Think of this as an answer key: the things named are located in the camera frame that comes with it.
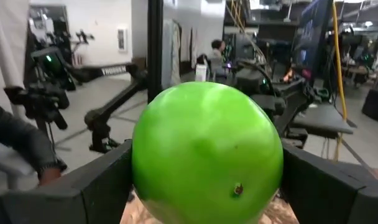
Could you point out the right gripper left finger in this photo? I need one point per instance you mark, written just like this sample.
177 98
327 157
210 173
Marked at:
67 202

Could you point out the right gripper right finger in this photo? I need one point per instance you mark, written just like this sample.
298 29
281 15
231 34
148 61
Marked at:
332 199

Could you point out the bright green apple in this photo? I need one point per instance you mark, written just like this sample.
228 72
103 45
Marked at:
207 149

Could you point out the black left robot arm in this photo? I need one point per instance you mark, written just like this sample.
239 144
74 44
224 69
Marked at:
297 96

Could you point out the black background robot arm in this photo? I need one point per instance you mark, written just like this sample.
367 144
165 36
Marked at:
114 104

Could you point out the person's forearm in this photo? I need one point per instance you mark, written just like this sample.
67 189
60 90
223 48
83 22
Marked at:
21 137

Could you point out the person's hand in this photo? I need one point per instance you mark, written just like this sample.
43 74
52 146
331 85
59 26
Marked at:
49 176

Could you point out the grey desk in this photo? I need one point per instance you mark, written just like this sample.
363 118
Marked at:
322 119

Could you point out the person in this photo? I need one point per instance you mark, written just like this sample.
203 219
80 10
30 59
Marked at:
216 57

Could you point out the white box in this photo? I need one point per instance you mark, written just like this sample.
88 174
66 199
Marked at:
201 73

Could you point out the dark computer monitor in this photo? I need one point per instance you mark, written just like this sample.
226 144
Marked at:
313 34

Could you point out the black round ottoman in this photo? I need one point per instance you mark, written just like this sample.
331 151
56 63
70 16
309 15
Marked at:
377 105

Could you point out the black aluminium rig frame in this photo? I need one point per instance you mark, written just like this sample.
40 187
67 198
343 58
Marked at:
154 46

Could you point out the white wall frame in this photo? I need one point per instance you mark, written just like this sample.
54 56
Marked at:
122 40

